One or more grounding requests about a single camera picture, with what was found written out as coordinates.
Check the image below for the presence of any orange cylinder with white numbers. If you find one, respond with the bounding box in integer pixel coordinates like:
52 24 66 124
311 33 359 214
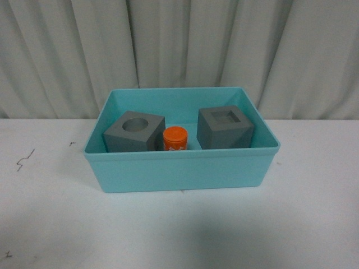
163 126 188 151

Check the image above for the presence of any gray cube with round hole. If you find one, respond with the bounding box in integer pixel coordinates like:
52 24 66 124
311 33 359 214
103 110 165 152

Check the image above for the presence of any gray cube with square hole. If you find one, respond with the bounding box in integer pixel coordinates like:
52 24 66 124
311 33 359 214
197 105 255 150

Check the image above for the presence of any light blue plastic box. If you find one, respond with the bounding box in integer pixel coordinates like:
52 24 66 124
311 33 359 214
84 87 280 193

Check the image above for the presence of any white pleated curtain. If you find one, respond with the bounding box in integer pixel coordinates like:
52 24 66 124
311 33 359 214
1 1 358 119

